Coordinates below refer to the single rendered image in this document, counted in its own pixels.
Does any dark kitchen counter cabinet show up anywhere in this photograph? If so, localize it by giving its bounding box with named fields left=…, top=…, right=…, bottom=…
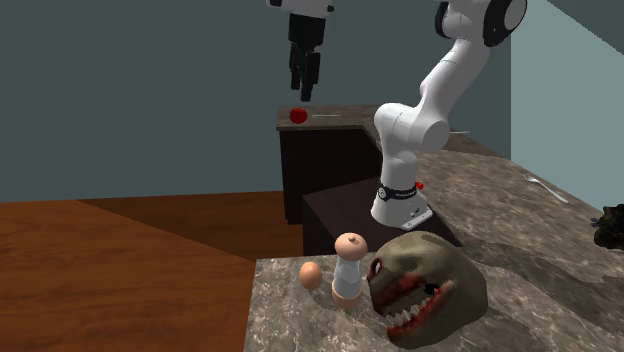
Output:
left=278, top=125, right=386, bottom=226

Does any beige and white pepper grinder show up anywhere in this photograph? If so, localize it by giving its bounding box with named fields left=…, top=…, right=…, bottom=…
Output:
left=330, top=232, right=369, bottom=311

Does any dark lumpy object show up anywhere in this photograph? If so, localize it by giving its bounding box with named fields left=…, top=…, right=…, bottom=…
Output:
left=590, top=203, right=624, bottom=252

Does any brown egg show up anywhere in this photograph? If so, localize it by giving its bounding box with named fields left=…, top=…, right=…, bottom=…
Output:
left=298, top=261, right=324, bottom=292

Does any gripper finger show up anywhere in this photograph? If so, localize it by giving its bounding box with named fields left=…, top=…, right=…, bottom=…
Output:
left=300, top=47, right=322, bottom=103
left=288, top=42, right=303, bottom=92

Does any silver spoon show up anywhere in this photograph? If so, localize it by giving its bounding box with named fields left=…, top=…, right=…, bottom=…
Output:
left=523, top=173, right=571, bottom=205

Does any green monster head with teeth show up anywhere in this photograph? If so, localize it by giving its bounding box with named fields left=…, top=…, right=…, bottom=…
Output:
left=365, top=230, right=490, bottom=351

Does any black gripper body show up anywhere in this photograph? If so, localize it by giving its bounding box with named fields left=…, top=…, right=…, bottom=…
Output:
left=287, top=12, right=327, bottom=50

